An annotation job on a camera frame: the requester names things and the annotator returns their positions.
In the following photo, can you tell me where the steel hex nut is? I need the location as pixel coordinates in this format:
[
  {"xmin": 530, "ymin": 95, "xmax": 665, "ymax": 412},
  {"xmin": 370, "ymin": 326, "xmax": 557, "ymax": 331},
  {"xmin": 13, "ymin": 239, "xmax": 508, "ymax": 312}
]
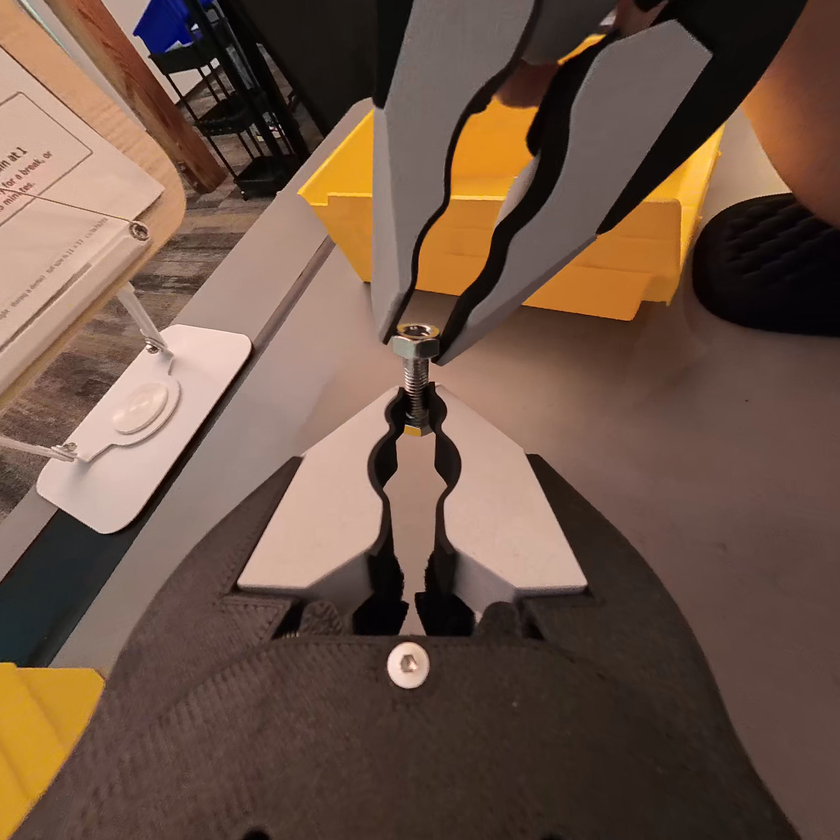
[{"xmin": 390, "ymin": 322, "xmax": 441, "ymax": 361}]

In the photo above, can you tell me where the steel hex bolt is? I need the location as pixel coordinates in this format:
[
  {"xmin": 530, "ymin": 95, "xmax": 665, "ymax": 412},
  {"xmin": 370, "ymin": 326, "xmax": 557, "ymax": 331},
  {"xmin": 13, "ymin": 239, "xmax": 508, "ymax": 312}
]
[{"xmin": 402, "ymin": 357, "xmax": 434, "ymax": 438}]

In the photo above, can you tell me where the instruction sheet on stand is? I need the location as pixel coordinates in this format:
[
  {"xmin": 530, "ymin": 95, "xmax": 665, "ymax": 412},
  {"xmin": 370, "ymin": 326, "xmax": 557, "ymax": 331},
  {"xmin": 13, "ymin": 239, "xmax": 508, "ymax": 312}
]
[{"xmin": 0, "ymin": 0, "xmax": 188, "ymax": 411}]

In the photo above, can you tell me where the yellow plastic bin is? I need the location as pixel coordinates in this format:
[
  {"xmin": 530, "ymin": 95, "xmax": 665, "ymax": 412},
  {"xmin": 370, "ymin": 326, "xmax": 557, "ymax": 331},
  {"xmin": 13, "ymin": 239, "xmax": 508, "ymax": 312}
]
[
  {"xmin": 0, "ymin": 663, "xmax": 106, "ymax": 824},
  {"xmin": 298, "ymin": 98, "xmax": 726, "ymax": 322}
]

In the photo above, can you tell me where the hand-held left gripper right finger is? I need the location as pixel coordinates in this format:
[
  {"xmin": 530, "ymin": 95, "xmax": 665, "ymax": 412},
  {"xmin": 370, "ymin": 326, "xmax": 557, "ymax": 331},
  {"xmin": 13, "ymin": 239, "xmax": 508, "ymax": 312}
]
[{"xmin": 415, "ymin": 385, "xmax": 588, "ymax": 636}]

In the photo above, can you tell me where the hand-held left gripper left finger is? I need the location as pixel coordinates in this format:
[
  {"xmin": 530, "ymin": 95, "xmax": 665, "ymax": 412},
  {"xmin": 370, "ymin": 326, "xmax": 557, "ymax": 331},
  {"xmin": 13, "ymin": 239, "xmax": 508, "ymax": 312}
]
[{"xmin": 236, "ymin": 387, "xmax": 409, "ymax": 636}]

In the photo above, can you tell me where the black office chair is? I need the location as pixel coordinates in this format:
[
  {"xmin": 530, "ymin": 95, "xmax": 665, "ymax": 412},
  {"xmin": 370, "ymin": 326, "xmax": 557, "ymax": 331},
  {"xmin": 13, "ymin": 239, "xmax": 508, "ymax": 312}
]
[{"xmin": 243, "ymin": 0, "xmax": 382, "ymax": 139}]

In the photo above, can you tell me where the black wire cart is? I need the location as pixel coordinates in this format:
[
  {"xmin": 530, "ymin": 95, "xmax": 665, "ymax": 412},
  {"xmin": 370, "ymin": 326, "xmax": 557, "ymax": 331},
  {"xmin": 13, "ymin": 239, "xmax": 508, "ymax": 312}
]
[{"xmin": 151, "ymin": 0, "xmax": 311, "ymax": 201}]

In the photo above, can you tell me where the person's right hand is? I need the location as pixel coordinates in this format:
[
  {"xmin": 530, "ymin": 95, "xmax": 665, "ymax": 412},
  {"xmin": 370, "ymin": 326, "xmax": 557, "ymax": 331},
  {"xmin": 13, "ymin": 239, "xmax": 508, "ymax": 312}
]
[{"xmin": 495, "ymin": 61, "xmax": 560, "ymax": 110}]

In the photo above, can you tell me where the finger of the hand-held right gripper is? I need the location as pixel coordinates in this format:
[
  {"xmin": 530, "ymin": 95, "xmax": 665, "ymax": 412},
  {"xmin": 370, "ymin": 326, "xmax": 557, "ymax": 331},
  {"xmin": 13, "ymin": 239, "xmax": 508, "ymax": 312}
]
[
  {"xmin": 435, "ymin": 20, "xmax": 715, "ymax": 367},
  {"xmin": 372, "ymin": 0, "xmax": 534, "ymax": 345}
]

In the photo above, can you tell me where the blue storage bin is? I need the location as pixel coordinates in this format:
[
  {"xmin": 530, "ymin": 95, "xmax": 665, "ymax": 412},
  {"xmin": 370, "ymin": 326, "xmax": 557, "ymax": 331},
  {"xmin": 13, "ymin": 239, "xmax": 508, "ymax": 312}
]
[{"xmin": 133, "ymin": 0, "xmax": 217, "ymax": 55}]

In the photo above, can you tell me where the black elbow rest pad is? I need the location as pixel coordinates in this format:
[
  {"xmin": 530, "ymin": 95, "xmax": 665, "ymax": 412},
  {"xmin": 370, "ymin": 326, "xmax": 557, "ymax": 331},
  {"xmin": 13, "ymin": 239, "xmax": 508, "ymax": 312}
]
[{"xmin": 692, "ymin": 193, "xmax": 840, "ymax": 337}]

